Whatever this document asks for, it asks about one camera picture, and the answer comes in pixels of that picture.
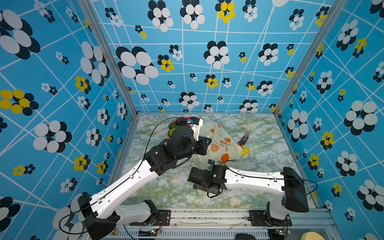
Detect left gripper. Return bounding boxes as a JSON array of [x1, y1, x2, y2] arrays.
[[176, 135, 213, 161]]

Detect translucent cream plastic bag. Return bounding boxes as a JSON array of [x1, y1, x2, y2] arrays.
[[199, 119, 243, 168]]

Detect red flower-shaped plate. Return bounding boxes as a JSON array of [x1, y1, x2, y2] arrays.
[[168, 118, 191, 130]]

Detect green bumpy fruit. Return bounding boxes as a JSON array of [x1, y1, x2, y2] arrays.
[[168, 128, 177, 138]]

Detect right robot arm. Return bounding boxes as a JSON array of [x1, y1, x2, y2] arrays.
[[188, 165, 309, 227]]

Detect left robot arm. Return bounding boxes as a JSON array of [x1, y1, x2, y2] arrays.
[[75, 125, 212, 240]]

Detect dark purple grapes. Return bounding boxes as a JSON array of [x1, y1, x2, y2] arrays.
[[175, 118, 189, 126]]

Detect yellow round object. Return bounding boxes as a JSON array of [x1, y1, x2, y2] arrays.
[[301, 232, 325, 240]]

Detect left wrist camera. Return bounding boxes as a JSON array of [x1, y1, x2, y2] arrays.
[[189, 117, 204, 142]]

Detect aluminium front rail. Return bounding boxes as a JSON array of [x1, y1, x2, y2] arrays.
[[105, 209, 342, 240]]

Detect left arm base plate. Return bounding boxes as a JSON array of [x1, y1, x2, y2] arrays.
[[129, 210, 171, 226]]

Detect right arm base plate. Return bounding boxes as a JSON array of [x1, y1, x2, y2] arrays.
[[248, 210, 292, 227]]

